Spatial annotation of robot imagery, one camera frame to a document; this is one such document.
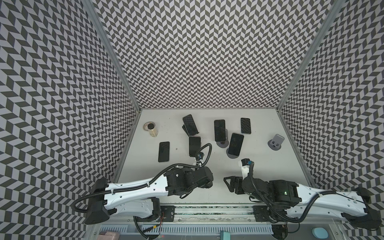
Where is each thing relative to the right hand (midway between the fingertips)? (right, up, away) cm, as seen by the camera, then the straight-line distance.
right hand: (229, 185), depth 70 cm
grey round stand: (+2, +15, +28) cm, 32 cm away
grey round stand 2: (+6, +9, +24) cm, 26 cm away
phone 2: (+7, +17, +17) cm, 25 cm away
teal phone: (+18, +27, +34) cm, 48 cm away
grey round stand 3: (+34, +16, +24) cm, 44 cm away
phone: (-2, +27, +21) cm, 34 cm away
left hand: (-13, +4, +3) cm, 14 cm away
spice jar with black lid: (-47, +27, +26) cm, 60 cm away
